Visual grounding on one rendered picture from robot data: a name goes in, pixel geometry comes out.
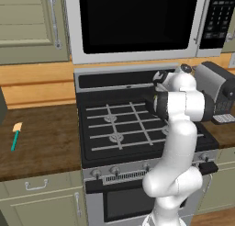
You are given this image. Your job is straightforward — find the green drawer front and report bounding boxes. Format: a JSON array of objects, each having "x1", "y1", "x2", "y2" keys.
[
  {"x1": 216, "y1": 146, "x2": 235, "y2": 167},
  {"x1": 0, "y1": 170, "x2": 84, "y2": 199}
]

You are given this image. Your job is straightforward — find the silver cupboard handle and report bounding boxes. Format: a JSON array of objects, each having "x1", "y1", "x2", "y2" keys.
[
  {"x1": 204, "y1": 174, "x2": 213, "y2": 195},
  {"x1": 73, "y1": 191, "x2": 84, "y2": 219},
  {"x1": 225, "y1": 32, "x2": 235, "y2": 43},
  {"x1": 47, "y1": 0, "x2": 63, "y2": 51}
]

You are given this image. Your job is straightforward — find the silver lower cupboard handle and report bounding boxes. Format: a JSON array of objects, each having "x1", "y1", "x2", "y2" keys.
[
  {"x1": 73, "y1": 191, "x2": 84, "y2": 219},
  {"x1": 204, "y1": 174, "x2": 213, "y2": 195}
]

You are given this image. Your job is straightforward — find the green lower cupboard door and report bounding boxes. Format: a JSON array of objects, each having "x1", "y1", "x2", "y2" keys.
[
  {"x1": 196, "y1": 165, "x2": 235, "y2": 215},
  {"x1": 0, "y1": 187, "x2": 88, "y2": 226}
]

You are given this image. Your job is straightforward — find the black oven door handle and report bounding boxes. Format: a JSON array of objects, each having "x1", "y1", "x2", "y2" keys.
[{"x1": 197, "y1": 161, "x2": 219, "y2": 176}]

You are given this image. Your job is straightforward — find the silver oven door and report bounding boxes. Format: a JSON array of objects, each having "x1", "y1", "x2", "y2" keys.
[{"x1": 84, "y1": 174, "x2": 204, "y2": 226}]

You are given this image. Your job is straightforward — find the silver microwave oven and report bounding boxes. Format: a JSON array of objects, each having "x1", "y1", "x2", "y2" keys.
[{"x1": 64, "y1": 0, "x2": 235, "y2": 65}]

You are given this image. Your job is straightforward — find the grey black toaster oven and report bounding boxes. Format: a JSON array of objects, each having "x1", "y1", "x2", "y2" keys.
[{"x1": 194, "y1": 61, "x2": 235, "y2": 126}]

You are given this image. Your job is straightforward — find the silver drawer handle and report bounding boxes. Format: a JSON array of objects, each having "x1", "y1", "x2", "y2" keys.
[{"x1": 24, "y1": 178, "x2": 50, "y2": 192}]

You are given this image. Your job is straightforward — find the silver microwave door handle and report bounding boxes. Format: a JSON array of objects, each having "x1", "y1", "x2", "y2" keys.
[{"x1": 194, "y1": 0, "x2": 209, "y2": 46}]

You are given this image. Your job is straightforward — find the dark grey box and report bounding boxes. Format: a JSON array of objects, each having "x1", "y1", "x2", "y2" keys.
[{"x1": 0, "y1": 87, "x2": 8, "y2": 125}]

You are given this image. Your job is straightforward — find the silver upper cupboard handle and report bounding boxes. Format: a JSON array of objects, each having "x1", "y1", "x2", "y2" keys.
[
  {"x1": 225, "y1": 32, "x2": 235, "y2": 43},
  {"x1": 47, "y1": 0, "x2": 63, "y2": 51}
]

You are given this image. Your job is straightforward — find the black gas hob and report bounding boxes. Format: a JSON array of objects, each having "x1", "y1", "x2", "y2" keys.
[{"x1": 73, "y1": 63, "x2": 220, "y2": 170}]

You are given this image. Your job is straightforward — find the green upper cupboard door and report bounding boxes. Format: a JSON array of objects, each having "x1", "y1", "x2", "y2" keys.
[
  {"x1": 0, "y1": 0, "x2": 71, "y2": 66},
  {"x1": 221, "y1": 8, "x2": 235, "y2": 54}
]

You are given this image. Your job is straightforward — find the green cupboard door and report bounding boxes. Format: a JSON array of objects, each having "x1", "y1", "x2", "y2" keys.
[
  {"x1": 0, "y1": 0, "x2": 71, "y2": 66},
  {"x1": 0, "y1": 187, "x2": 88, "y2": 226},
  {"x1": 221, "y1": 8, "x2": 235, "y2": 54},
  {"x1": 196, "y1": 165, "x2": 235, "y2": 215}
]

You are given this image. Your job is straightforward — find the teal handled spatula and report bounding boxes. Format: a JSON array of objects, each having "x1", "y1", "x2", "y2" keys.
[{"x1": 10, "y1": 121, "x2": 24, "y2": 153}]

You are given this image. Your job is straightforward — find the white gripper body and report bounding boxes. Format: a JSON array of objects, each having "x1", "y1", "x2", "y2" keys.
[{"x1": 151, "y1": 69, "x2": 169, "y2": 87}]

